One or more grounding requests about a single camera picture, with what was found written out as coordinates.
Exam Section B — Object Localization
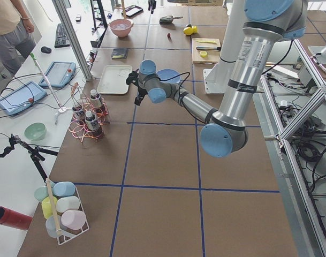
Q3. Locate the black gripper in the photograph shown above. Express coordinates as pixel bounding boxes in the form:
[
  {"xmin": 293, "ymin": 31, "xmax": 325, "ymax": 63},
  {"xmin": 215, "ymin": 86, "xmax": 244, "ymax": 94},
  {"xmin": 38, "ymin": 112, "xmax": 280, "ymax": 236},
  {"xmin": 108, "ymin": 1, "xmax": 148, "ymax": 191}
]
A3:
[{"xmin": 126, "ymin": 71, "xmax": 147, "ymax": 105}]

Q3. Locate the light blue plate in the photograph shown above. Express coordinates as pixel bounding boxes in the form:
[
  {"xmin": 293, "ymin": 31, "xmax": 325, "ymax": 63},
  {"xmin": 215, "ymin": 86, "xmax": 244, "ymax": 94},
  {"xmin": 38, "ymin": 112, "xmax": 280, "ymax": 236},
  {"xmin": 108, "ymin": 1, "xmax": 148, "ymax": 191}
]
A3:
[{"xmin": 156, "ymin": 69, "xmax": 180, "ymax": 83}]

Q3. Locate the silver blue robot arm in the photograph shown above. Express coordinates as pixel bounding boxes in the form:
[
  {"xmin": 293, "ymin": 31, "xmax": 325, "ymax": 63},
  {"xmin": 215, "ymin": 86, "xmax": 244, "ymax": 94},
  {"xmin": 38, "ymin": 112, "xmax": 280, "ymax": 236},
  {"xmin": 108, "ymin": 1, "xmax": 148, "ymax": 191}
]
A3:
[{"xmin": 126, "ymin": 1, "xmax": 308, "ymax": 157}]

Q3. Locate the cream rectangular tray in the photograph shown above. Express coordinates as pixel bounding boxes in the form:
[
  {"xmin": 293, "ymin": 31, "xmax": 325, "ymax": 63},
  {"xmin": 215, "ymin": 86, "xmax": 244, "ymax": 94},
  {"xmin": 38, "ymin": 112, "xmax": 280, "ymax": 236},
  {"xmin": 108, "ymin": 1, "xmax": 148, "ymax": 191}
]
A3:
[{"xmin": 97, "ymin": 65, "xmax": 132, "ymax": 95}]

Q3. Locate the dark drink bottle back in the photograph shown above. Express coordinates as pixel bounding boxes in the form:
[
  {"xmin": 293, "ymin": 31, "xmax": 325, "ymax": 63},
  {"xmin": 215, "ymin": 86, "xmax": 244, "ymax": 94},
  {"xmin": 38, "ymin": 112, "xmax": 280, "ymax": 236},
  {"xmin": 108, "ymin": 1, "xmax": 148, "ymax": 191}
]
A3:
[{"xmin": 90, "ymin": 89, "xmax": 104, "ymax": 113}]

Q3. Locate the dark drink bottle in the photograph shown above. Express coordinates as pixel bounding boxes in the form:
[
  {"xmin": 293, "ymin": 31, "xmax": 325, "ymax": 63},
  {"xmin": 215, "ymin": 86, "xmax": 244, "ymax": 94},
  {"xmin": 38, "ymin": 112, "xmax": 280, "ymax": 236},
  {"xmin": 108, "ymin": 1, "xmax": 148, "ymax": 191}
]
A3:
[
  {"xmin": 85, "ymin": 111, "xmax": 103, "ymax": 138},
  {"xmin": 90, "ymin": 89, "xmax": 104, "ymax": 113},
  {"xmin": 72, "ymin": 105, "xmax": 85, "ymax": 121}
]

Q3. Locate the dark folded cloth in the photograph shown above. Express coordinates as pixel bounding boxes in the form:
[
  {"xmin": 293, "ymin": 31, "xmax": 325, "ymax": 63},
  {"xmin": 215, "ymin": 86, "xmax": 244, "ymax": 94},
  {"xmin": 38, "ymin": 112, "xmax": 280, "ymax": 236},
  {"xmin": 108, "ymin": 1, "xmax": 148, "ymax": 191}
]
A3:
[{"xmin": 111, "ymin": 48, "xmax": 128, "ymax": 59}]

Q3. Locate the dark drink bottle front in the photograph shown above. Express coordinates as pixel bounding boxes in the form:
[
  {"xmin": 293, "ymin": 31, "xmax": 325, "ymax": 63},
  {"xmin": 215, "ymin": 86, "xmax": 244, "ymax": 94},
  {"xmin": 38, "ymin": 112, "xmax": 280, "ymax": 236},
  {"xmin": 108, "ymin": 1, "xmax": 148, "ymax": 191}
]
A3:
[{"xmin": 85, "ymin": 111, "xmax": 103, "ymax": 138}]

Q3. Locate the dark drink bottle middle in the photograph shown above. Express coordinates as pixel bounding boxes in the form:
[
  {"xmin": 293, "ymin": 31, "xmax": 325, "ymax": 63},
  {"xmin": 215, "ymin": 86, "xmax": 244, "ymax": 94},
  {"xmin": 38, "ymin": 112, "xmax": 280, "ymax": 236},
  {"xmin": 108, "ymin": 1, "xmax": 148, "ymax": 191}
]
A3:
[{"xmin": 72, "ymin": 105, "xmax": 85, "ymax": 121}]

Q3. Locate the pink bowl with ice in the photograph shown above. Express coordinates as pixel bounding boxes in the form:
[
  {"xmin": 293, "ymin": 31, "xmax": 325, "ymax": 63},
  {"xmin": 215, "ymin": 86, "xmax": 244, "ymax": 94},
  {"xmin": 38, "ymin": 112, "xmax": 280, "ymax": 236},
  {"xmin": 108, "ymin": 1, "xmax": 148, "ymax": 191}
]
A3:
[{"xmin": 109, "ymin": 19, "xmax": 134, "ymax": 38}]

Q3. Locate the lemon half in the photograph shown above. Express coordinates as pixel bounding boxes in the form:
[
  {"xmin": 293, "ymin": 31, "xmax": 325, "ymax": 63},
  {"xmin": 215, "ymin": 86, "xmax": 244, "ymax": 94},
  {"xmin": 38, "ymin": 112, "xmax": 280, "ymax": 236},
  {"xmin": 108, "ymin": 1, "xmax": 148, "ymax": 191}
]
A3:
[{"xmin": 199, "ymin": 51, "xmax": 208, "ymax": 58}]

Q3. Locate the wooden cutting board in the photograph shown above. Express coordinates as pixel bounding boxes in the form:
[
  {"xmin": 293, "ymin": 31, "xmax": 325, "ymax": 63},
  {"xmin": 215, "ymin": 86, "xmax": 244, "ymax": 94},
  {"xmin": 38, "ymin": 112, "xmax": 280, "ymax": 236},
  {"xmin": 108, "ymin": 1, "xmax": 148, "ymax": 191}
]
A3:
[{"xmin": 192, "ymin": 38, "xmax": 221, "ymax": 64}]

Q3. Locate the metal scoop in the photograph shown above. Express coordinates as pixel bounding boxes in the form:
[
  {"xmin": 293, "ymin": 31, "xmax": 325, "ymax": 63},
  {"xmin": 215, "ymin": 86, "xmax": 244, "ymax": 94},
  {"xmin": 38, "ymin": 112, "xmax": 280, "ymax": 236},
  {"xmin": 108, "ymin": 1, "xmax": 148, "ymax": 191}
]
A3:
[{"xmin": 159, "ymin": 15, "xmax": 183, "ymax": 25}]

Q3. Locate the yellow lemon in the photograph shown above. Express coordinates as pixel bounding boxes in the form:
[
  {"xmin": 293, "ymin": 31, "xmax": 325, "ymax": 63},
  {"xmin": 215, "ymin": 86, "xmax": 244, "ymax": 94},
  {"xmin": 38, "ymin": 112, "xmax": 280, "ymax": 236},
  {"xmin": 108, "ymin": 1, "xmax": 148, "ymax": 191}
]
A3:
[
  {"xmin": 183, "ymin": 27, "xmax": 194, "ymax": 36},
  {"xmin": 192, "ymin": 26, "xmax": 198, "ymax": 34}
]

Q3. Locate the far blue teach pendant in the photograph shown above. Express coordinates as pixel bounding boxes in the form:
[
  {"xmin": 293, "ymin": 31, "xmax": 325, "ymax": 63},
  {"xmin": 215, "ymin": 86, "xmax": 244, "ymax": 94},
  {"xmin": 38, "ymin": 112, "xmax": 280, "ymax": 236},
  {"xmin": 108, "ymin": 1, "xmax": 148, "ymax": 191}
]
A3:
[{"xmin": 45, "ymin": 61, "xmax": 76, "ymax": 88}]

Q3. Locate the blue teach pendant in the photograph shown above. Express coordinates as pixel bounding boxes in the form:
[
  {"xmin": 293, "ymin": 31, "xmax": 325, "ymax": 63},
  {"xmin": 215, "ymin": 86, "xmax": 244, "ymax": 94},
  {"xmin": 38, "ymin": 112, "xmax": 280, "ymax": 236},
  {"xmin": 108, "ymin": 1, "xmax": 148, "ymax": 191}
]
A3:
[
  {"xmin": 0, "ymin": 81, "xmax": 47, "ymax": 115},
  {"xmin": 45, "ymin": 61, "xmax": 76, "ymax": 88}
]

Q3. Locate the black keyboard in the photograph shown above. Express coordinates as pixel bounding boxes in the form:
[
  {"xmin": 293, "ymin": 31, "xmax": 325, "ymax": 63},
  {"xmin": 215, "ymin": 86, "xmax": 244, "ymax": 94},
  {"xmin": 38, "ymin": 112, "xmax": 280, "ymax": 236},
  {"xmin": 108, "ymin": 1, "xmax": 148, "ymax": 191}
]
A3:
[{"xmin": 54, "ymin": 24, "xmax": 70, "ymax": 48}]

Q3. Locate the black computer mouse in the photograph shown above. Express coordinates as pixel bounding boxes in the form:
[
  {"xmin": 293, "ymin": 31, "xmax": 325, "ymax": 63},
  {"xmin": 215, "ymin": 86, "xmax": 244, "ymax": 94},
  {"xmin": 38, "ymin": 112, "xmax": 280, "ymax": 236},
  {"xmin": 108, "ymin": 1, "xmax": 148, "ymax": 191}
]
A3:
[{"xmin": 41, "ymin": 46, "xmax": 51, "ymax": 54}]

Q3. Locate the mint green bowl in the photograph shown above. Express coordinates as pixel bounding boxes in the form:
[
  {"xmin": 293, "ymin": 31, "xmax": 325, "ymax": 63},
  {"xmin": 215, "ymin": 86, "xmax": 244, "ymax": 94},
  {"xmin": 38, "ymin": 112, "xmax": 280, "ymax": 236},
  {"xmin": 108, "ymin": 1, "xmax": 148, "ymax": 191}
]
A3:
[{"xmin": 24, "ymin": 123, "xmax": 47, "ymax": 141}]

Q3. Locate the near blue teach pendant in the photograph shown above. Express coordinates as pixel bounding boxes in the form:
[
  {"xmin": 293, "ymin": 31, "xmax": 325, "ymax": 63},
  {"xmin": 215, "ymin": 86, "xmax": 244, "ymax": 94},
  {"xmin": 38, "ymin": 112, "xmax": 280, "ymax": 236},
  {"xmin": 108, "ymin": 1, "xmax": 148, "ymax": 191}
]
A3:
[{"xmin": 0, "ymin": 81, "xmax": 47, "ymax": 115}]

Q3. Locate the white plastic cup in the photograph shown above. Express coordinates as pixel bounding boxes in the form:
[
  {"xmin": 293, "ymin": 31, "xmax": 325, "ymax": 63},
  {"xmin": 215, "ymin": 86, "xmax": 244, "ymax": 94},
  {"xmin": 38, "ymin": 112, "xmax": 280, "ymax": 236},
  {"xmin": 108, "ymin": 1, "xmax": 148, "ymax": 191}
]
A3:
[{"xmin": 56, "ymin": 196, "xmax": 80, "ymax": 213}]

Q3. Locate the mint plastic cup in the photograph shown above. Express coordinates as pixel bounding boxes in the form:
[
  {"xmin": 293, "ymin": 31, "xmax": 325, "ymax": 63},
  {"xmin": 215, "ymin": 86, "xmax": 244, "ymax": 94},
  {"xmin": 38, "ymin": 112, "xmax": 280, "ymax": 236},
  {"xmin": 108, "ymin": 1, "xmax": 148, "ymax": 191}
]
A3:
[{"xmin": 34, "ymin": 186, "xmax": 48, "ymax": 202}]

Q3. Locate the pink plastic cup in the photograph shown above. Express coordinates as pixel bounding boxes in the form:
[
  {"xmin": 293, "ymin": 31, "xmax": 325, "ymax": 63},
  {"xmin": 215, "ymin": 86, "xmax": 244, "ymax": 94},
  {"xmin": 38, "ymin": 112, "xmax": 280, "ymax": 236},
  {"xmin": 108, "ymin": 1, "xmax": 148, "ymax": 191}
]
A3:
[{"xmin": 61, "ymin": 210, "xmax": 86, "ymax": 230}]

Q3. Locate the person in beige shirt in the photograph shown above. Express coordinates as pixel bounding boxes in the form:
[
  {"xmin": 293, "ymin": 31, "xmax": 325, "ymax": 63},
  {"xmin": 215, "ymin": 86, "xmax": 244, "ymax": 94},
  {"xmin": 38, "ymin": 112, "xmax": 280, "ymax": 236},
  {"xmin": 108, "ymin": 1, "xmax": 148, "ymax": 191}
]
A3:
[{"xmin": 0, "ymin": 0, "xmax": 36, "ymax": 75}]

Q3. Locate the yellow plastic cup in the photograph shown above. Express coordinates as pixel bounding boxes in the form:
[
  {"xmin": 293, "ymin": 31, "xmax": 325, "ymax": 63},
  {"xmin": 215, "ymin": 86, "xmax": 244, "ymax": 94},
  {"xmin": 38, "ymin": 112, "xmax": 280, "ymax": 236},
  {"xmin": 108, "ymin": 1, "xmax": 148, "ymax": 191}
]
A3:
[{"xmin": 41, "ymin": 197, "xmax": 52, "ymax": 220}]

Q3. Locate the pale blue plastic cup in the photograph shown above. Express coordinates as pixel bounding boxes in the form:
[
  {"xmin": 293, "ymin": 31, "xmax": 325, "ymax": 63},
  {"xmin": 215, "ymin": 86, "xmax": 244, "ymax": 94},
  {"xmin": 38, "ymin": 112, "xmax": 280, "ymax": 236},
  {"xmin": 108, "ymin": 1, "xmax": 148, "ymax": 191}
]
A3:
[{"xmin": 46, "ymin": 215, "xmax": 59, "ymax": 238}]

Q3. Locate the red cylinder tube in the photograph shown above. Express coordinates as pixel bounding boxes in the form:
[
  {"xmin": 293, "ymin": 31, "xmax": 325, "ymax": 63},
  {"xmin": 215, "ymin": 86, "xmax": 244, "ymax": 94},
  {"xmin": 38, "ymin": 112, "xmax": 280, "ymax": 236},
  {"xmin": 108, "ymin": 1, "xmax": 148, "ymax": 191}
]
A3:
[{"xmin": 0, "ymin": 206, "xmax": 32, "ymax": 230}]

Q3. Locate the copper wire bottle rack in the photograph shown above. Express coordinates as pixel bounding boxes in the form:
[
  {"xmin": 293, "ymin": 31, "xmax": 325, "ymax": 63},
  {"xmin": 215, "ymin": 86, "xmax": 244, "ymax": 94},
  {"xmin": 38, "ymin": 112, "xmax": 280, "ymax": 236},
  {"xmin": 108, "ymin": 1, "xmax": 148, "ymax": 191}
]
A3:
[{"xmin": 69, "ymin": 82, "xmax": 110, "ymax": 142}]

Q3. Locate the black handled knife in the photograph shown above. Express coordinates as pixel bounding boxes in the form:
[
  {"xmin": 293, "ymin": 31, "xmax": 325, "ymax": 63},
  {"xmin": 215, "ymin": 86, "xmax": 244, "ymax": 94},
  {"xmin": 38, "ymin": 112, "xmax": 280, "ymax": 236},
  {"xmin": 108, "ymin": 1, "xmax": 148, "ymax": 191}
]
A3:
[{"xmin": 196, "ymin": 46, "xmax": 221, "ymax": 51}]

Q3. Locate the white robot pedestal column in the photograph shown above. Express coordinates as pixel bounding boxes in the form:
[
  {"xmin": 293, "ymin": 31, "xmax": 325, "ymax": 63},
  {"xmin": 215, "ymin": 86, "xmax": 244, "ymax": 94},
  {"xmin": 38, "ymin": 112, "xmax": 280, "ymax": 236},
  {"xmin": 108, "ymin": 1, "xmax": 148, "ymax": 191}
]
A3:
[{"xmin": 203, "ymin": 0, "xmax": 247, "ymax": 94}]

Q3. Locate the aluminium frame post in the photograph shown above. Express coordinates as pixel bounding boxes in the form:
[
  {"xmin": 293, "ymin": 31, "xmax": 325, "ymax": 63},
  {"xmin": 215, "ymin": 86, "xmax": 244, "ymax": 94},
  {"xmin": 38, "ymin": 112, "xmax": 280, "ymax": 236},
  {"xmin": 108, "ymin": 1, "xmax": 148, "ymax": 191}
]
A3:
[{"xmin": 52, "ymin": 0, "xmax": 93, "ymax": 81}]

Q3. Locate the white wire cup basket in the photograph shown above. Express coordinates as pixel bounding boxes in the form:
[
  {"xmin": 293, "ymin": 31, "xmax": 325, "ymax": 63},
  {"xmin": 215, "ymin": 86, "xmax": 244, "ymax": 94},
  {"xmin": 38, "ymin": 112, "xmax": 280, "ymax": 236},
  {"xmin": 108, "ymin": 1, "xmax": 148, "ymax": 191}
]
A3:
[{"xmin": 41, "ymin": 178, "xmax": 89, "ymax": 245}]

